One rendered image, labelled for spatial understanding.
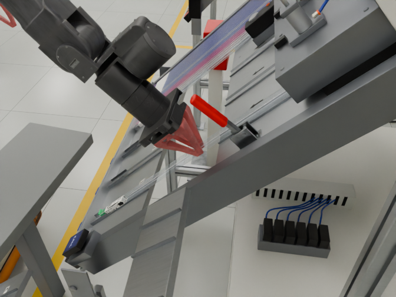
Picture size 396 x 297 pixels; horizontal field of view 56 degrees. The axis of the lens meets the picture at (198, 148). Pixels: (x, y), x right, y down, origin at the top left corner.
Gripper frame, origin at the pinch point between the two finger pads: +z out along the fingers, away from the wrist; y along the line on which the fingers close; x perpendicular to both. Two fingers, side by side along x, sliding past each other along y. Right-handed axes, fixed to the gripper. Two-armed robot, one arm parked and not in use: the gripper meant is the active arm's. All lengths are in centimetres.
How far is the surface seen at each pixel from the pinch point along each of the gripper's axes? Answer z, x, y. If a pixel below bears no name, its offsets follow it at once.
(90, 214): -0.8, 32.8, 0.8
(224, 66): 21, 24, 90
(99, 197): -0.6, 32.8, 6.2
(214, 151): 54, 61, 94
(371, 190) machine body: 55, -7, 29
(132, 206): 0.8, 18.0, -3.2
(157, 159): 0.9, 14.8, 8.2
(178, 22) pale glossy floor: 24, 111, 293
